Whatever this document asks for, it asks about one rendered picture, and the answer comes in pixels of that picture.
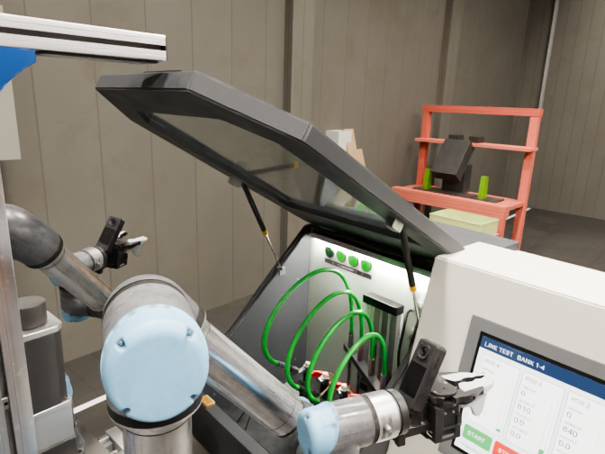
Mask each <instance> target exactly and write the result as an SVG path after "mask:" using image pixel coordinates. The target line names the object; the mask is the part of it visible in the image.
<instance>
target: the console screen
mask: <svg viewBox="0 0 605 454"><path fill-rule="evenodd" d="M458 372H459V373H460V372H465V373H475V374H483V375H486V376H488V377H490V378H492V379H494V384H493V387H492V389H491V390H490V391H489V392H487V395H486V399H485V403H484V407H483V412H482V413H481V414H480V415H477V416H474V415H473V413H472V411H471V409H470V407H465V408H462V407H460V406H459V412H460V413H461V414H462V425H461V437H458V438H455V439H452V440H447V441H443V442H440V443H439V445H438V451H439V452H441V453H442V454H605V364H604V363H601V362H599V361H597V360H594V359H590V358H587V357H585V356H583V355H580V354H578V353H575V352H572V351H570V350H567V349H564V348H561V347H559V346H556V345H554V344H552V343H549V342H546V341H544V340H541V339H538V338H535V337H533V336H530V335H527V334H526V333H523V332H520V331H516V330H514V329H512V328H509V327H507V326H504V325H501V324H499V323H496V322H493V321H490V320H487V319H485V318H483V317H481V316H478V315H475V314H473V316H472V320H471V323H470V327H469V331H468V333H467V337H466V341H465V347H464V351H463V355H462V358H461V361H460V365H459V369H458Z"/></svg>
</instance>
